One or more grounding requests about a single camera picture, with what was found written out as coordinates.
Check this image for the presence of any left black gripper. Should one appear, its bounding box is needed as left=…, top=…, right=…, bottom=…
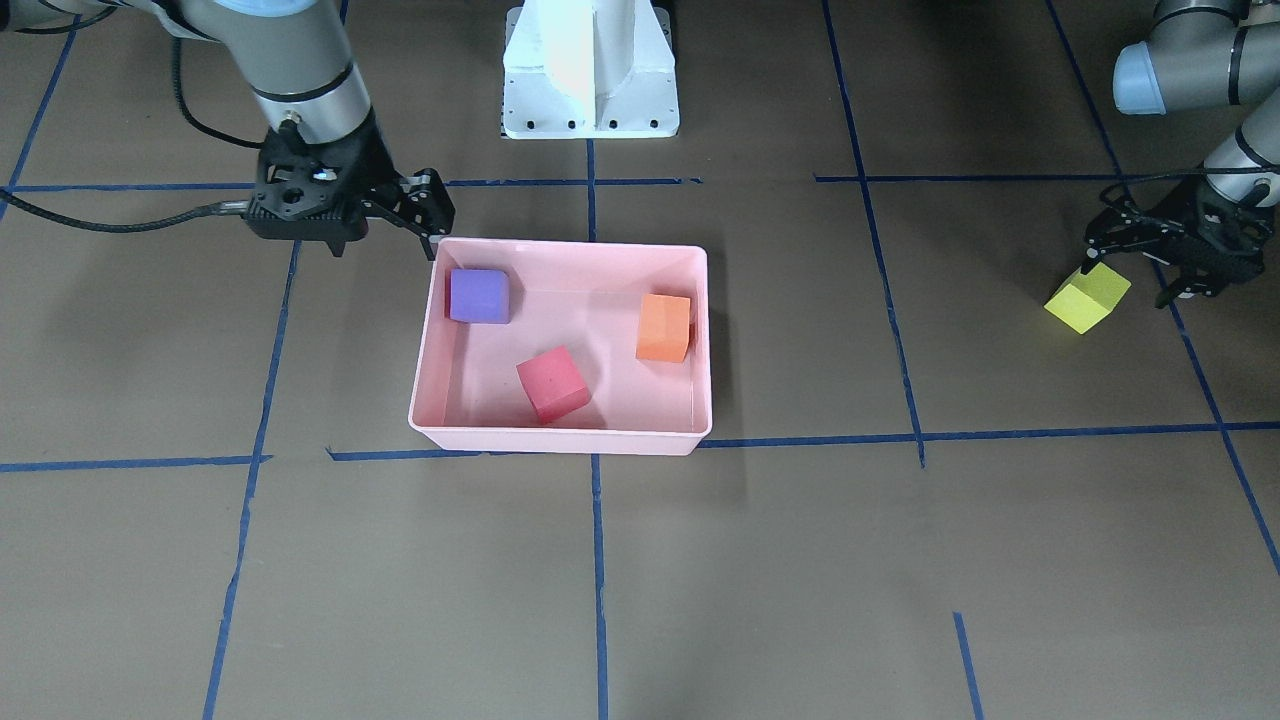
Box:
left=1079, top=179, right=1275, bottom=309

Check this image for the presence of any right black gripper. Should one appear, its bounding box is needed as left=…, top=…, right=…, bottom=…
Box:
left=262, top=110, right=456, bottom=261

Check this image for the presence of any yellow foam block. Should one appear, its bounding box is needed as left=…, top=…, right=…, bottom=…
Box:
left=1043, top=263, right=1132, bottom=334

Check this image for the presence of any purple foam block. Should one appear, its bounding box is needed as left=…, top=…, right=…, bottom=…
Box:
left=448, top=268, right=511, bottom=325

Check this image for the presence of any pink foam block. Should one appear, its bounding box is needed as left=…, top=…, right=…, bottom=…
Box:
left=516, top=345, right=591, bottom=424

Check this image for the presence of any orange foam block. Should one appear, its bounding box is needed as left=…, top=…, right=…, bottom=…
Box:
left=634, top=293, right=692, bottom=363

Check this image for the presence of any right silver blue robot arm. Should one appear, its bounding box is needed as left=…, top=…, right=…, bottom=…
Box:
left=3, top=1, right=454, bottom=258

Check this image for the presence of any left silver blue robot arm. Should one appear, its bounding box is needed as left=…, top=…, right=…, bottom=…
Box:
left=1080, top=1, right=1279, bottom=307

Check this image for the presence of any pink plastic bin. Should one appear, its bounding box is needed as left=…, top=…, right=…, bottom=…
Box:
left=408, top=237, right=713, bottom=456

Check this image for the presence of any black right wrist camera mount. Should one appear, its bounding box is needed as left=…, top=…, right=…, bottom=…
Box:
left=243, top=149, right=369, bottom=258

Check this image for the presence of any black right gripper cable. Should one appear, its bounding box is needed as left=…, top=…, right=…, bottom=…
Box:
left=0, top=29, right=291, bottom=234

